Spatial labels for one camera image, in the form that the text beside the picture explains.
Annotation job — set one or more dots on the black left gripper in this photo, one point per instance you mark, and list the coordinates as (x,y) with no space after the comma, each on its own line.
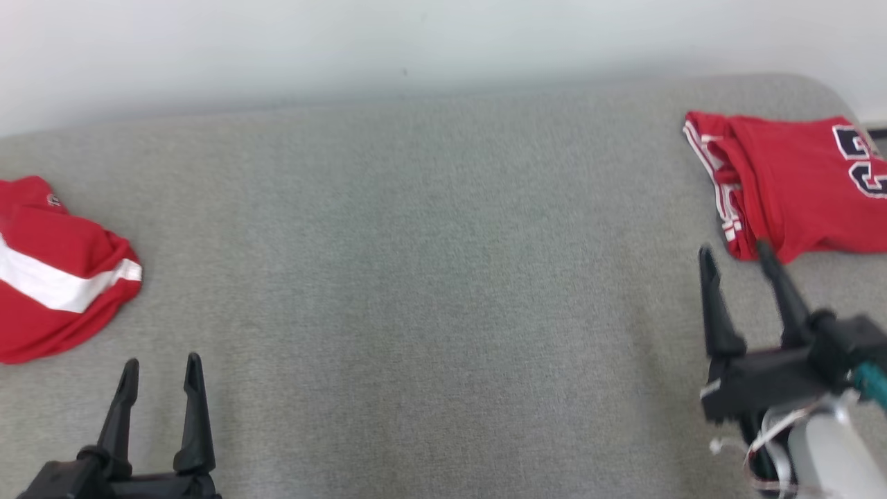
(159,487)

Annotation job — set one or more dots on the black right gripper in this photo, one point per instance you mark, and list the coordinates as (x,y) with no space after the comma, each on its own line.
(762,381)

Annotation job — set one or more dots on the red white jersey shirt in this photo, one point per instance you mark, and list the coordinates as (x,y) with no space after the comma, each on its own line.
(783,180)

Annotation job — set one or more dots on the red shorts white stripe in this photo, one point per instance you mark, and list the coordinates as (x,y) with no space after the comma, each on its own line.
(62,277)

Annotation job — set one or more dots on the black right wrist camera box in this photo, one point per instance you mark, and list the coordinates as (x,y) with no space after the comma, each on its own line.
(849,343)

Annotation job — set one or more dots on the dark wall baseboard strip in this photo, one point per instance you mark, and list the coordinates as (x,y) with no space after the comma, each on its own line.
(879,131)

